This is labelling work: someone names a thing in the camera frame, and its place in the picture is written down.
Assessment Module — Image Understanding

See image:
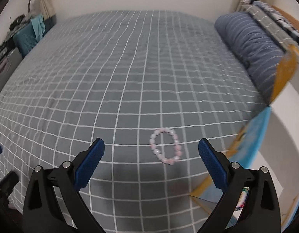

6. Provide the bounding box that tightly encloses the dark bag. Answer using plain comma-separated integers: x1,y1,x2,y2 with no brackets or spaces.
9,15,28,30

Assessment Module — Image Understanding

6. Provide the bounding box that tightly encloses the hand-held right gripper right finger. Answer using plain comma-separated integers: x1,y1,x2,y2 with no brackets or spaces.
194,138,281,233

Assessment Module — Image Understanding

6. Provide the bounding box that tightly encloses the teal cloth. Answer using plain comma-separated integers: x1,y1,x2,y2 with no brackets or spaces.
31,15,46,40

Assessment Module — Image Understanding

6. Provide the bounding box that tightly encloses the blue striped pillow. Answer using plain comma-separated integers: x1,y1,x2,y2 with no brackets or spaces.
214,12,286,103

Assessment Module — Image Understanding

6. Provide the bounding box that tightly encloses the wooden headboard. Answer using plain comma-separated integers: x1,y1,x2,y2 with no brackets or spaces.
271,5,299,33

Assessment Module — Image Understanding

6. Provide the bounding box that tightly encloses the folded checked blanket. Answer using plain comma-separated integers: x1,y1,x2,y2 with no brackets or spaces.
239,0,299,40

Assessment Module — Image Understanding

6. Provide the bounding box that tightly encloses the pink bead bracelet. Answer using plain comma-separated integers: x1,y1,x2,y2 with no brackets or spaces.
149,127,183,166

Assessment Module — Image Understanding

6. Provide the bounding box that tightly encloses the grey checked bed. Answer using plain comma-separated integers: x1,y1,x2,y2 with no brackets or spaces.
0,10,271,231

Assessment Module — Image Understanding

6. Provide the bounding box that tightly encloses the blue and yellow cardboard box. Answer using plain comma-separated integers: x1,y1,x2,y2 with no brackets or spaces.
189,44,299,233

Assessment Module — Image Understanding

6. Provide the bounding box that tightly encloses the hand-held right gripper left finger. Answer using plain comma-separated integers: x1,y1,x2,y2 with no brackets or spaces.
23,138,106,233

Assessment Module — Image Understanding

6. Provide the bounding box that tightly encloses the teal suitcase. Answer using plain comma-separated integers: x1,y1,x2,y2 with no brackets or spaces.
13,17,56,57

